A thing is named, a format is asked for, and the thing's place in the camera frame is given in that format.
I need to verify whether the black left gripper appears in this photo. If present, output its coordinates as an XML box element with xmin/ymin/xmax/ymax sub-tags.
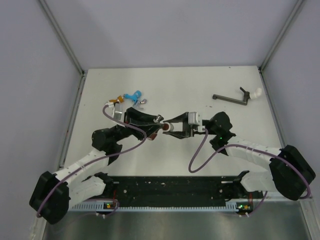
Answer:
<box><xmin>111</xmin><ymin>107</ymin><xmax>164</xmax><ymax>143</ymax></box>

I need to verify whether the white elbow pipe fitting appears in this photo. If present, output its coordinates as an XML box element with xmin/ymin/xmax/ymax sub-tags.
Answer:
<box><xmin>166</xmin><ymin>122</ymin><xmax>174</xmax><ymax>132</ymax></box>

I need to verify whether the brown water faucet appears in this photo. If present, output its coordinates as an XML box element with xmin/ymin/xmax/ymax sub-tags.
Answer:
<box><xmin>147</xmin><ymin>114</ymin><xmax>171</xmax><ymax>141</ymax></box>

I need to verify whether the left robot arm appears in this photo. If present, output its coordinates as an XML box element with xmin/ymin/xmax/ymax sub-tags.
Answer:
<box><xmin>29</xmin><ymin>107</ymin><xmax>164</xmax><ymax>225</ymax></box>

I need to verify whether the white elbow fitting on faucet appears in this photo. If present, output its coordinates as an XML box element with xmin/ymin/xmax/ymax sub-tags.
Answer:
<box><xmin>249</xmin><ymin>87</ymin><xmax>263</xmax><ymax>100</ymax></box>

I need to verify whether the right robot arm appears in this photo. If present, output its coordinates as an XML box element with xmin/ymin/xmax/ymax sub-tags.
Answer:
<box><xmin>163</xmin><ymin>111</ymin><xmax>316</xmax><ymax>201</ymax></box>

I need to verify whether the chrome water faucet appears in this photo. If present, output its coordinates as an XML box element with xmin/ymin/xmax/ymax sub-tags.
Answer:
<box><xmin>132</xmin><ymin>99</ymin><xmax>147</xmax><ymax>111</ymax></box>

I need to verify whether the blue water faucet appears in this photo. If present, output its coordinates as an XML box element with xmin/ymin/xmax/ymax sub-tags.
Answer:
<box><xmin>123</xmin><ymin>90</ymin><xmax>142</xmax><ymax>104</ymax></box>

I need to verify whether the yellow water faucet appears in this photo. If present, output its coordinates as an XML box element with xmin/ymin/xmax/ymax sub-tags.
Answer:
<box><xmin>106</xmin><ymin>95</ymin><xmax>125</xmax><ymax>105</ymax></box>

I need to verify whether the grey long-spout faucet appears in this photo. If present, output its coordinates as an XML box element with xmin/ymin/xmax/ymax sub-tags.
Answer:
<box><xmin>212</xmin><ymin>87</ymin><xmax>251</xmax><ymax>106</ymax></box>

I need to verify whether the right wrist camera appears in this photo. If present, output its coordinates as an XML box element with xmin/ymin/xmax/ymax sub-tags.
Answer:
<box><xmin>188</xmin><ymin>111</ymin><xmax>205</xmax><ymax>133</ymax></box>

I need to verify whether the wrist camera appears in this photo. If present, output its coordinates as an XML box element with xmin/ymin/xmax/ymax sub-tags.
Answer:
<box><xmin>105</xmin><ymin>100</ymin><xmax>124</xmax><ymax>121</ymax></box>
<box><xmin>188</xmin><ymin>111</ymin><xmax>205</xmax><ymax>133</ymax></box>

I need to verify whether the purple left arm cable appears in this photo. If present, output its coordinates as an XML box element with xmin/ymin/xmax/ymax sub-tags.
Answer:
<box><xmin>36</xmin><ymin>104</ymin><xmax>147</xmax><ymax>218</ymax></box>

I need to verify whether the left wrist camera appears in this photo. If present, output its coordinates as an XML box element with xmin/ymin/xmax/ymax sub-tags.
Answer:
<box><xmin>105</xmin><ymin>100</ymin><xmax>124</xmax><ymax>121</ymax></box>

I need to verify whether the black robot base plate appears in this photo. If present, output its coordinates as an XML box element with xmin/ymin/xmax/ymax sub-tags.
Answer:
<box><xmin>101</xmin><ymin>176</ymin><xmax>251</xmax><ymax>208</ymax></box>

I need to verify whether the grey slotted cable duct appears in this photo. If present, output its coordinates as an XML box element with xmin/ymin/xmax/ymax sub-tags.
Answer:
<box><xmin>68</xmin><ymin>201</ymin><xmax>253</xmax><ymax>213</ymax></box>

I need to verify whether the aluminium corner frame post left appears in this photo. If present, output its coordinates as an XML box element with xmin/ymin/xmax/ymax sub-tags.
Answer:
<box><xmin>37</xmin><ymin>0</ymin><xmax>87</xmax><ymax>76</ymax></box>

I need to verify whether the aluminium corner frame post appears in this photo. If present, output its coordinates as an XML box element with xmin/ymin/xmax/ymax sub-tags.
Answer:
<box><xmin>258</xmin><ymin>0</ymin><xmax>308</xmax><ymax>74</ymax></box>
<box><xmin>37</xmin><ymin>0</ymin><xmax>87</xmax><ymax>76</ymax></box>

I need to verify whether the aluminium corner frame post right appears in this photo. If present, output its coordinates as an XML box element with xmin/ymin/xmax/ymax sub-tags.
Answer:
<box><xmin>258</xmin><ymin>0</ymin><xmax>308</xmax><ymax>74</ymax></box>

